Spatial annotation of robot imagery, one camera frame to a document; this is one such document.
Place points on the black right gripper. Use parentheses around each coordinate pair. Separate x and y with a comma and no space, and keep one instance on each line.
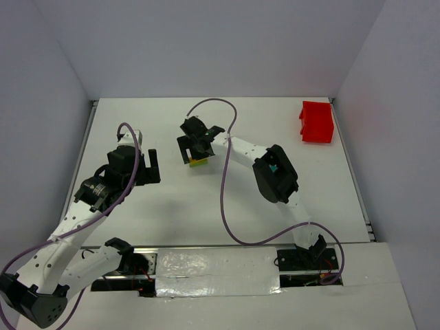
(192,144)

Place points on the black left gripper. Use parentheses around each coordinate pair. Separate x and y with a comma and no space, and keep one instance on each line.
(148,172)

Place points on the yellow long wood block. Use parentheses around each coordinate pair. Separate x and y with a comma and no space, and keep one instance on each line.
(196,161)

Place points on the teal wedge wood block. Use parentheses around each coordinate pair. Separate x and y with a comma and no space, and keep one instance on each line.
(273,168)

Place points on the red plastic bin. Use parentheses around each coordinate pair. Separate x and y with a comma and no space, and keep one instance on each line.
(316,122)

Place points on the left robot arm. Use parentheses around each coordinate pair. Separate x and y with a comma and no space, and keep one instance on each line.
(41,289)

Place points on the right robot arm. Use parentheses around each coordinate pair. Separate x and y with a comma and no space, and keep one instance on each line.
(275,176)

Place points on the silver tape sheet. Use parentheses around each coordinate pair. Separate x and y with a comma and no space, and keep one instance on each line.
(225,271)

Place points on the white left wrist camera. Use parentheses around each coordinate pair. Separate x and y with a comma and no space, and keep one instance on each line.
(128,139)

